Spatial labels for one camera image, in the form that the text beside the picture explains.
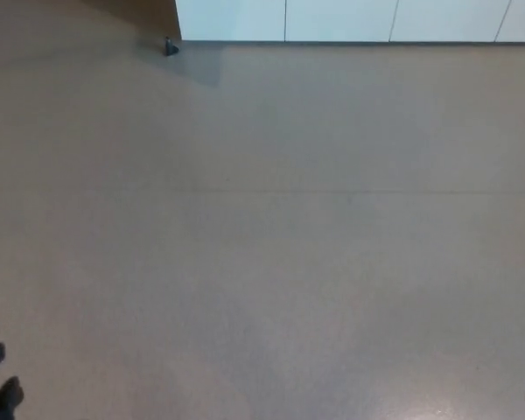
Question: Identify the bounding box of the brown wooden door panel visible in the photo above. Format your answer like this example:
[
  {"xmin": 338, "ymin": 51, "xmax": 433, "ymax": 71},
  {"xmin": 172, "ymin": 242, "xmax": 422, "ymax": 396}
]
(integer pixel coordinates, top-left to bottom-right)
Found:
[{"xmin": 80, "ymin": 0, "xmax": 183, "ymax": 43}]

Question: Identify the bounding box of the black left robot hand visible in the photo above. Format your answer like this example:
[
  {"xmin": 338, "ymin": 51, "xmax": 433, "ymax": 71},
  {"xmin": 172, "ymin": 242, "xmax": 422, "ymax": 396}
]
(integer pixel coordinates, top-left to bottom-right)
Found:
[{"xmin": 0, "ymin": 342, "xmax": 25, "ymax": 420}]

